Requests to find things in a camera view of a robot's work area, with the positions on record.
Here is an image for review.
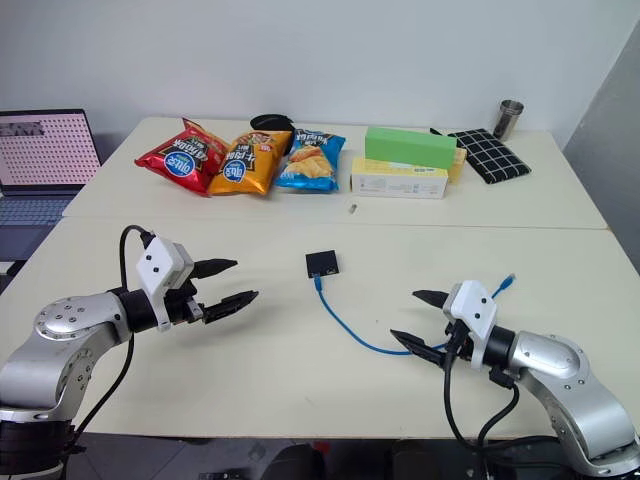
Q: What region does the blue Ethernet cable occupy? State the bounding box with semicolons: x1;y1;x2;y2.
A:
312;272;518;358

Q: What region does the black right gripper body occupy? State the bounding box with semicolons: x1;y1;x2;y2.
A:
441;319;475;363

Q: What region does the green box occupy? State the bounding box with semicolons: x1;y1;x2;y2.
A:
363;125;458;171

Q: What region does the red chip bag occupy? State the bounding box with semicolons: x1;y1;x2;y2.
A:
134;117;232;197

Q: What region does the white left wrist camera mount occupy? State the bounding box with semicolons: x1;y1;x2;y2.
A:
135;236;194;332

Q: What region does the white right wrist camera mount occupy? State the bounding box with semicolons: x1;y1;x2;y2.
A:
442;279;499;372

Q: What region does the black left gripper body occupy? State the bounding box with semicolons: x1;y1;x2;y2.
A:
166;278;207;326

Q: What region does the black white-grid pouch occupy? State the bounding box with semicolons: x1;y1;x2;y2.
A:
446;127;533;186

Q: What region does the white and yellow box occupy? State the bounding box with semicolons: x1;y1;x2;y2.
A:
349;156;450;200

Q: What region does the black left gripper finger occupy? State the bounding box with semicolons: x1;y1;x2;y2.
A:
202;289;260;326
191;257;239;280

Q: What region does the orange chip bag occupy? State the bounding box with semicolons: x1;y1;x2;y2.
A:
207;128;294;198

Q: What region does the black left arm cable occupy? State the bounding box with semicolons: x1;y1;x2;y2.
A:
64;224;158;451

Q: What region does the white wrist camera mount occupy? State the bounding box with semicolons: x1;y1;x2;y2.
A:
135;236;194;332
442;279;499;372

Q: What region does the blue chip bag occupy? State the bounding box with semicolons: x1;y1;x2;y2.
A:
273;127;348;193

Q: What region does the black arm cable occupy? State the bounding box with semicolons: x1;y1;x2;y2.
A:
64;224;158;451
441;324;557;480

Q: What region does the metal cup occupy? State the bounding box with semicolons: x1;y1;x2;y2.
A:
492;99;526;141

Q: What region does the open laptop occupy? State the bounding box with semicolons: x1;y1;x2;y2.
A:
0;108;104;266

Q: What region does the small black adapter box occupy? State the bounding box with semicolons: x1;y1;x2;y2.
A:
304;249;341;279

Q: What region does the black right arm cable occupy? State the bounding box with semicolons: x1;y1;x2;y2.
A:
441;324;557;480

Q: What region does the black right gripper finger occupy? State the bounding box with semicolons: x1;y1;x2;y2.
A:
411;288;451;315
389;328;449;370

